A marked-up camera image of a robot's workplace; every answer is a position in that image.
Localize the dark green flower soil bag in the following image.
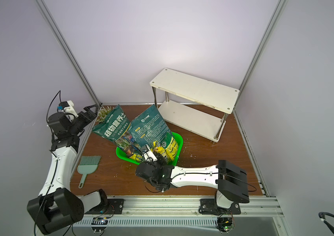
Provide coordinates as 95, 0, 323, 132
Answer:
92, 105, 141, 158

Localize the teal and yellow fertilizer bag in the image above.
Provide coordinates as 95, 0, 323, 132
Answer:
130, 105, 178, 164

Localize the yellow green packet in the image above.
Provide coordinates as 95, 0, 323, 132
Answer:
129, 152, 144, 163

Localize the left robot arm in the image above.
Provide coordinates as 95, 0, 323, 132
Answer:
27, 102, 109, 235

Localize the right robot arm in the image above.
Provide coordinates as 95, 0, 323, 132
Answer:
135, 160, 250, 208

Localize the white two-tier shelf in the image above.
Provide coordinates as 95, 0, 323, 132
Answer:
150, 68, 240, 143

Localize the potted artificial plant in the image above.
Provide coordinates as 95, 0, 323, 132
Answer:
97, 106, 113, 124

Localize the green plastic basket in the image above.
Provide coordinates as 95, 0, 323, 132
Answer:
116, 132, 184, 166

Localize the mint green hand brush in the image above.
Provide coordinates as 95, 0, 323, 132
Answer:
77, 156, 101, 189

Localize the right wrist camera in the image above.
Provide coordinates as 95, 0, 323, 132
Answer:
141, 145, 155, 162

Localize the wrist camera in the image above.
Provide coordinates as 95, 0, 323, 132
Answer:
57, 100, 78, 117
141, 145, 155, 162

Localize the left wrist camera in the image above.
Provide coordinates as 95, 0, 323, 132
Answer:
57, 100, 78, 117

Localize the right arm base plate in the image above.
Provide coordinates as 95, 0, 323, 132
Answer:
198, 198, 241, 216

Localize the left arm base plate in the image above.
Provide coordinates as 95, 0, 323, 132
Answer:
86, 198, 125, 215

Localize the aluminium front rail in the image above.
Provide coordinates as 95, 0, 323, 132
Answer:
108, 195, 284, 217

